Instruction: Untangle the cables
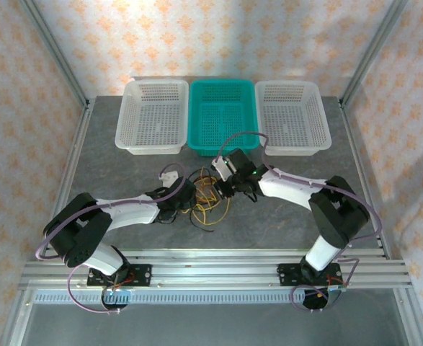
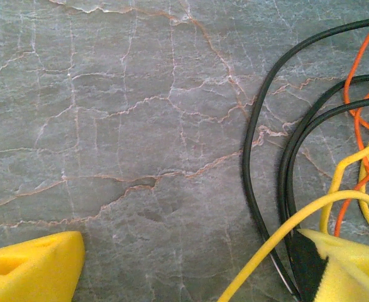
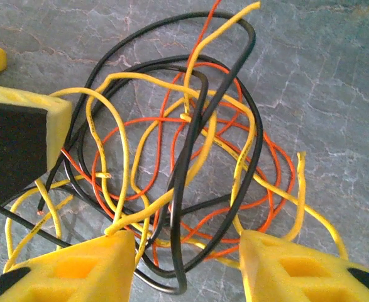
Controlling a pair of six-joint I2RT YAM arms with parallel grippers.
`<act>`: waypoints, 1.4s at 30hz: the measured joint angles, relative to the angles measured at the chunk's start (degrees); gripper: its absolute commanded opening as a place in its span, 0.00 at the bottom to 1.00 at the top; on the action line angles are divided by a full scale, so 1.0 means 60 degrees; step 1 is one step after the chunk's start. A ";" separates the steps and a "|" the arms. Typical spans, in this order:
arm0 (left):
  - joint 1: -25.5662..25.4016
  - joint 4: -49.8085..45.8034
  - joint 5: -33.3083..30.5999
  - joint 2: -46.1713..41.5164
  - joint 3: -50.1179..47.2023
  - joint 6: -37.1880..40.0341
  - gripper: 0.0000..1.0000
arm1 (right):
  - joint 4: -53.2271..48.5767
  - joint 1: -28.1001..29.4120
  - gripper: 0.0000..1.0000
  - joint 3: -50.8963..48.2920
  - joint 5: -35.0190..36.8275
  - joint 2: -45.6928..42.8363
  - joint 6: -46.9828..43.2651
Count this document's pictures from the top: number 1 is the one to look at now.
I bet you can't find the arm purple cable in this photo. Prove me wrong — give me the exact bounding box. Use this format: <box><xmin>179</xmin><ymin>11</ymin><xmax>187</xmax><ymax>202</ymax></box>
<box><xmin>214</xmin><ymin>132</ymin><xmax>383</xmax><ymax>314</ymax></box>
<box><xmin>34</xmin><ymin>162</ymin><xmax>189</xmax><ymax>314</ymax></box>

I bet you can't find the white perforated plastic basket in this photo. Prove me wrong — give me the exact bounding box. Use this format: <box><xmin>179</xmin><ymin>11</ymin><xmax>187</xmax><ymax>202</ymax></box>
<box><xmin>114</xmin><ymin>79</ymin><xmax>190</xmax><ymax>156</ymax></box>
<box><xmin>254</xmin><ymin>79</ymin><xmax>333</xmax><ymax>156</ymax></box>

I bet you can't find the grey slotted cable duct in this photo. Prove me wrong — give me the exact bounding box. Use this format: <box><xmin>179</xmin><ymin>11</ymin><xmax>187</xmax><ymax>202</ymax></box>
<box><xmin>29</xmin><ymin>290</ymin><xmax>344</xmax><ymax>304</ymax></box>

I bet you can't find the teal perforated plastic basket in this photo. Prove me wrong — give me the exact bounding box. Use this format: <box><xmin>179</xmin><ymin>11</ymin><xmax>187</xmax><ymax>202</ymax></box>
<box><xmin>187</xmin><ymin>79</ymin><xmax>261</xmax><ymax>159</ymax></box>

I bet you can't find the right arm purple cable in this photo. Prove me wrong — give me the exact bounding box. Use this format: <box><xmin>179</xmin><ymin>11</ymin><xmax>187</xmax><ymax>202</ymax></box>
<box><xmin>214</xmin><ymin>132</ymin><xmax>383</xmax><ymax>314</ymax></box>

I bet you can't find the aluminium frame post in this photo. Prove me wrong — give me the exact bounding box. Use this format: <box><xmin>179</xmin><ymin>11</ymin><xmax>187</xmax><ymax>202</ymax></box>
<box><xmin>339</xmin><ymin>0</ymin><xmax>411</xmax><ymax>109</ymax></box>
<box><xmin>18</xmin><ymin>0</ymin><xmax>92</xmax><ymax>109</ymax></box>

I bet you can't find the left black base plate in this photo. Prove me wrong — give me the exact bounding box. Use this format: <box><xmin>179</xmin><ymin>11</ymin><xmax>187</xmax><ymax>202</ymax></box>
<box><xmin>87</xmin><ymin>264</ymin><xmax>153</xmax><ymax>288</ymax></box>

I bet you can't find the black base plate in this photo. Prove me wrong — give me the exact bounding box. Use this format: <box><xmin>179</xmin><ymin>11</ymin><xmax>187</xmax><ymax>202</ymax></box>
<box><xmin>87</xmin><ymin>264</ymin><xmax>153</xmax><ymax>288</ymax></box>
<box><xmin>277</xmin><ymin>262</ymin><xmax>342</xmax><ymax>288</ymax></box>

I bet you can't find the aluminium mounting rail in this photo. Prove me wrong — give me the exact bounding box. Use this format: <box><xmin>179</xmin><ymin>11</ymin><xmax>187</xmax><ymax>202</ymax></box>
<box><xmin>19</xmin><ymin>247</ymin><xmax>412</xmax><ymax>290</ymax></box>

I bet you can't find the aluminium table side rail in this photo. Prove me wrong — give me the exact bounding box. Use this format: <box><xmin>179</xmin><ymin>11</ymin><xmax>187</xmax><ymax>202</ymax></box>
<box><xmin>37</xmin><ymin>102</ymin><xmax>97</xmax><ymax>260</ymax></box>
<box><xmin>339</xmin><ymin>100</ymin><xmax>392</xmax><ymax>259</ymax></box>

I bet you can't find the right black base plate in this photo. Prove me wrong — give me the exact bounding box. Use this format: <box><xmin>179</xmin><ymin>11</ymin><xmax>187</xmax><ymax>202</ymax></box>
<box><xmin>277</xmin><ymin>262</ymin><xmax>342</xmax><ymax>288</ymax></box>

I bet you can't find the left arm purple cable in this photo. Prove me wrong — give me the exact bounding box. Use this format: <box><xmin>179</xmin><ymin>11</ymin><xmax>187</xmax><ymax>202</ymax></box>
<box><xmin>34</xmin><ymin>162</ymin><xmax>189</xmax><ymax>314</ymax></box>

